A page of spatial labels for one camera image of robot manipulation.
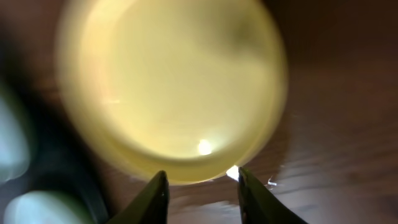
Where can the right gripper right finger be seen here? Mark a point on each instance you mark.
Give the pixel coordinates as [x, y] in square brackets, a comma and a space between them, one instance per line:
[259, 206]

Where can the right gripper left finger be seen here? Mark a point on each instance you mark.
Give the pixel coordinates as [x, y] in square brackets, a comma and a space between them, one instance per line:
[150, 206]

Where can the yellow plate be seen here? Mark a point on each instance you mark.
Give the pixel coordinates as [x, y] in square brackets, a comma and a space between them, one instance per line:
[189, 87]

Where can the light green plate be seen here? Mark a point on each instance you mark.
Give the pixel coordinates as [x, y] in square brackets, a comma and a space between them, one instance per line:
[46, 207]

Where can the round black tray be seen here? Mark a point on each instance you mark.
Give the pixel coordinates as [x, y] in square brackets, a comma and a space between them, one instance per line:
[60, 161]

